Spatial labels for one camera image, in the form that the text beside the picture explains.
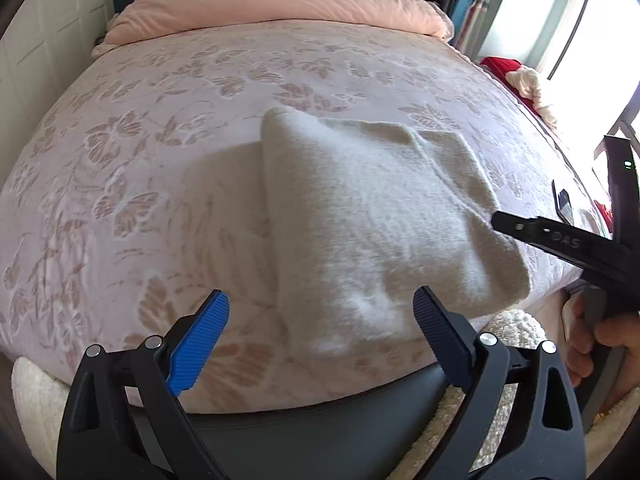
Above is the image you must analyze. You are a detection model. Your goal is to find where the cream sweater with black hearts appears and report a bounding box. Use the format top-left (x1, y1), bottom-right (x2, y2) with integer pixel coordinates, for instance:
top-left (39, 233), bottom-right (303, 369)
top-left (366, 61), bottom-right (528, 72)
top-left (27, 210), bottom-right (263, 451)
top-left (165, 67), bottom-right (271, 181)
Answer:
top-left (261, 107), bottom-right (530, 358)

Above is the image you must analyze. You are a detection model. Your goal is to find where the person's right hand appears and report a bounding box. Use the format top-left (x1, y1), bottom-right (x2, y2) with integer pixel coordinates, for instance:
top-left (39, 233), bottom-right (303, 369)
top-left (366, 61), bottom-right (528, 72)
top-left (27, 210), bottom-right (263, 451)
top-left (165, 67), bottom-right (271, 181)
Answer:
top-left (563, 292), bottom-right (640, 396)

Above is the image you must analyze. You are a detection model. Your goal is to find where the black smartphone on bed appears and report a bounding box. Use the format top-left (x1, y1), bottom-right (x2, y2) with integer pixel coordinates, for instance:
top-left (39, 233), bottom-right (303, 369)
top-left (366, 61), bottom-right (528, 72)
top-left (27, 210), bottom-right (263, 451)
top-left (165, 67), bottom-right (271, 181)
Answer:
top-left (551, 181), bottom-right (574, 226)

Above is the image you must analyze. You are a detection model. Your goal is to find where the cream fluffy rug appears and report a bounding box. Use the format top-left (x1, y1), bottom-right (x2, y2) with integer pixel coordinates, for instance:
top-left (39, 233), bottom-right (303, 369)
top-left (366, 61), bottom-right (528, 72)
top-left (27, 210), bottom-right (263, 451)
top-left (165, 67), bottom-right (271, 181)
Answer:
top-left (11, 310), bottom-right (639, 479)

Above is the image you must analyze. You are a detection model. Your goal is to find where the pink butterfly bed blanket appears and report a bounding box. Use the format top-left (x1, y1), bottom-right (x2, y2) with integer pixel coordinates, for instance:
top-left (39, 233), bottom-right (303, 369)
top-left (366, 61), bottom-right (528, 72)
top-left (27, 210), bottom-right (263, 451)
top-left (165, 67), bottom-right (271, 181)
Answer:
top-left (1, 22), bottom-right (605, 413)

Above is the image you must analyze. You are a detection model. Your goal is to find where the red cushion by window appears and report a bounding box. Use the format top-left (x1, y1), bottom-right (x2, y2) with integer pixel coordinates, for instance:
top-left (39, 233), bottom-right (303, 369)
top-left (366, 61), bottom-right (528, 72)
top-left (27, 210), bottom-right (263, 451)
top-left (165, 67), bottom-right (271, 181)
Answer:
top-left (480, 56), bottom-right (535, 113)

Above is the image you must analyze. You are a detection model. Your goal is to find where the peach pink duvet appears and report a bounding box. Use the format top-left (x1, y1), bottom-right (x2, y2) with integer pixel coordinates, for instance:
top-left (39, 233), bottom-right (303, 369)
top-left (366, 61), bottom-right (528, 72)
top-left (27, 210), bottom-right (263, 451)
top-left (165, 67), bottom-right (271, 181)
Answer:
top-left (92, 0), bottom-right (454, 58)

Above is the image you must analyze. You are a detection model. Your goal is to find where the dark bed frame base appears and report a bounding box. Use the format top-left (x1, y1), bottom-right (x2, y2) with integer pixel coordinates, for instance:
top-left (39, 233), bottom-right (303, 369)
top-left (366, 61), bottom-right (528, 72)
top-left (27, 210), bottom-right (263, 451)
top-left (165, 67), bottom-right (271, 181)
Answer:
top-left (189, 364), bottom-right (446, 480)

